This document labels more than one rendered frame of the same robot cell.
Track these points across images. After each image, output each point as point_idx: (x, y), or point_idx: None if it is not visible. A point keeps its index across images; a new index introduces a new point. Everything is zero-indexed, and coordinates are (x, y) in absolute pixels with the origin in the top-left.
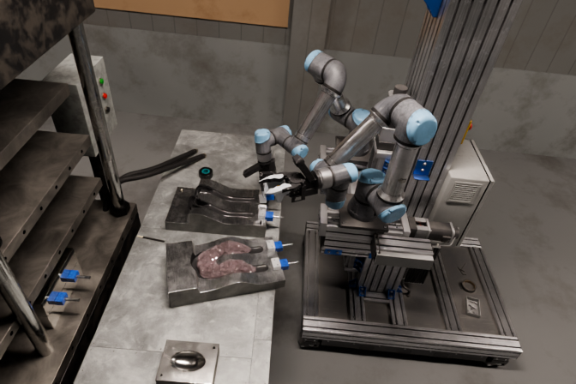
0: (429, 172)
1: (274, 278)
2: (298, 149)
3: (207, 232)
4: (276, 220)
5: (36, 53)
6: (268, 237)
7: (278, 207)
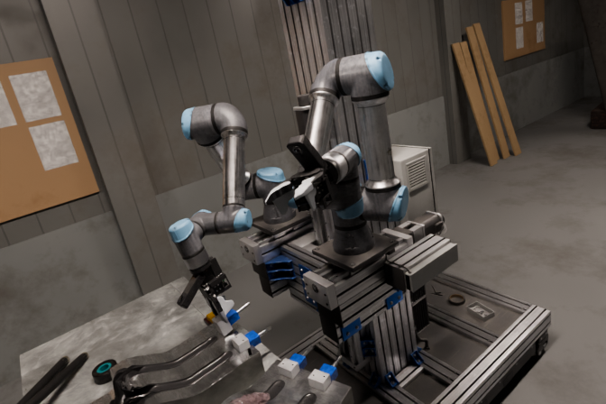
0: None
1: (336, 397)
2: (242, 215)
3: None
4: (258, 347)
5: None
6: (273, 362)
7: (244, 334)
